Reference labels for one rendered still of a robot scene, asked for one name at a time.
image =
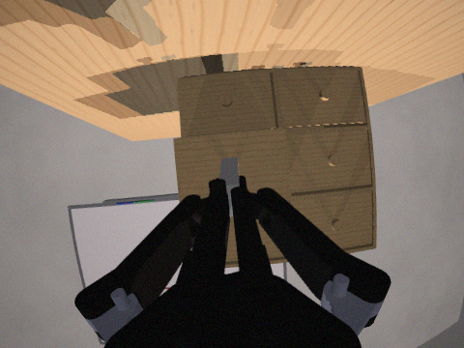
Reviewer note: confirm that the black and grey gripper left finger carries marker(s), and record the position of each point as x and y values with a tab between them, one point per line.
112	301

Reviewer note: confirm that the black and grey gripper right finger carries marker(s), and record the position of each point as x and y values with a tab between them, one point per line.
349	288

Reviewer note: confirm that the small brown wooden chest of drawers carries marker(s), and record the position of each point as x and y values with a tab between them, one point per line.
278	125

